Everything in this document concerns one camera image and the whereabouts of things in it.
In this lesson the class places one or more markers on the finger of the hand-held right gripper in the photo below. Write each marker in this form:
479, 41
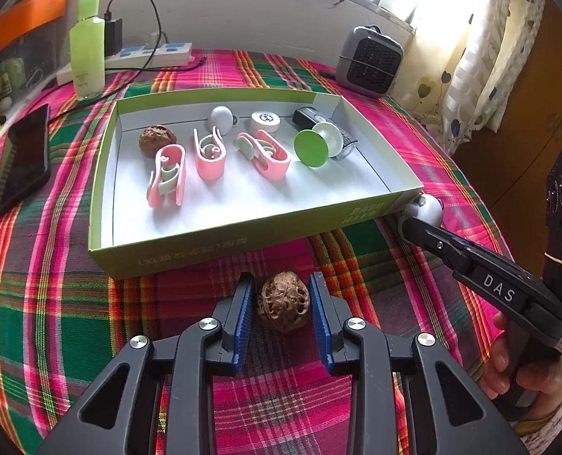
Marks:
432, 246
451, 242

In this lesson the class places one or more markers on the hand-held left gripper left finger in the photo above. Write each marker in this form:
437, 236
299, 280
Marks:
243, 322

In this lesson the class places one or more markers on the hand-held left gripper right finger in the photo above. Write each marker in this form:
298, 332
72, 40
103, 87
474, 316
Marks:
320, 322

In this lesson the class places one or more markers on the black white oval device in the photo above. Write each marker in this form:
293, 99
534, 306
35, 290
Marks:
428, 206

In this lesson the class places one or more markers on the brown walnut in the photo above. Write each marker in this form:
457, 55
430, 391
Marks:
157, 141
283, 301

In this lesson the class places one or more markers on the green white cardboard box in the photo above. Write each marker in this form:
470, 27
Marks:
224, 241

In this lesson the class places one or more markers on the pink green clip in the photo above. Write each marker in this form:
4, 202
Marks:
210, 170
180, 166
276, 163

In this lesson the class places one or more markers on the green disc suction holder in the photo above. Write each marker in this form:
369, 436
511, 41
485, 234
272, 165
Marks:
312, 148

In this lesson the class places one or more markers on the black bicycle light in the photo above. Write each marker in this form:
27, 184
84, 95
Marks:
309, 116

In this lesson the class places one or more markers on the white patterned cap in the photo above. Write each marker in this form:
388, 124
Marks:
265, 122

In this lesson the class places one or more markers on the white round knob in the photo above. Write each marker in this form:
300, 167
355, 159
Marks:
221, 117

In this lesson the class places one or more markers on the person's right hand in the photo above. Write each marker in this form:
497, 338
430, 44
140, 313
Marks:
496, 365

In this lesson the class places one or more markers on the wooden wardrobe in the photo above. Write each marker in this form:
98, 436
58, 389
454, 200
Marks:
537, 118

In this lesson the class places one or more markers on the heart print curtain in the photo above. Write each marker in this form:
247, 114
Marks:
489, 57

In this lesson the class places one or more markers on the grey space heater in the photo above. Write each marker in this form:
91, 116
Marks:
371, 64

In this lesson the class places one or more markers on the black smartphone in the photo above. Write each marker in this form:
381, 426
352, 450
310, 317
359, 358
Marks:
22, 156

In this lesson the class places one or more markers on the white blue power strip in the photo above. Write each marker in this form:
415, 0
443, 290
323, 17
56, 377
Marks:
167, 54

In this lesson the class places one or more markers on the green plastic bottle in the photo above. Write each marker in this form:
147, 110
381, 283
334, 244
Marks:
86, 57

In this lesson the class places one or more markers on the black charger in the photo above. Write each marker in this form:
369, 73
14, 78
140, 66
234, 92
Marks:
112, 38

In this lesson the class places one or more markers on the glass tank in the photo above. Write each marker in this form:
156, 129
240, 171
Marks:
29, 61

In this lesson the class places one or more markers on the orange box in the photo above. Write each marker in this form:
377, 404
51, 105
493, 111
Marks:
20, 19

